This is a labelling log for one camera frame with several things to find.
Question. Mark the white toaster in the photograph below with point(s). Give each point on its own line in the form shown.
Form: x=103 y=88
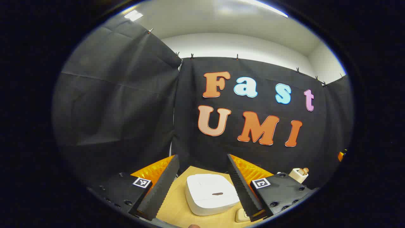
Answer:
x=295 y=175

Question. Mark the cream rice dish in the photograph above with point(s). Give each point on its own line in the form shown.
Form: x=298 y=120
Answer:
x=241 y=216

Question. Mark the black backdrop cloth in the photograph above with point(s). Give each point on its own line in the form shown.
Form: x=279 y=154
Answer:
x=126 y=110

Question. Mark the ceiling light panel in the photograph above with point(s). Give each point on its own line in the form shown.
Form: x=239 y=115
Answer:
x=133 y=15

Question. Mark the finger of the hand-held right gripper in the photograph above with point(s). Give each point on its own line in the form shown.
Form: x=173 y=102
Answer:
x=341 y=155

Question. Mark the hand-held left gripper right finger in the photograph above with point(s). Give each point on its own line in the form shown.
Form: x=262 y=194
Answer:
x=243 y=190

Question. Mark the white rice cooker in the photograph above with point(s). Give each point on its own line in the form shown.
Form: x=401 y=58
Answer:
x=205 y=190

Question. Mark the row of small backdrop clips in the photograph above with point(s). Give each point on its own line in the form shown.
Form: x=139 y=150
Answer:
x=237 y=57

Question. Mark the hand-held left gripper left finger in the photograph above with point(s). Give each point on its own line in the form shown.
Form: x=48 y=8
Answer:
x=158 y=193

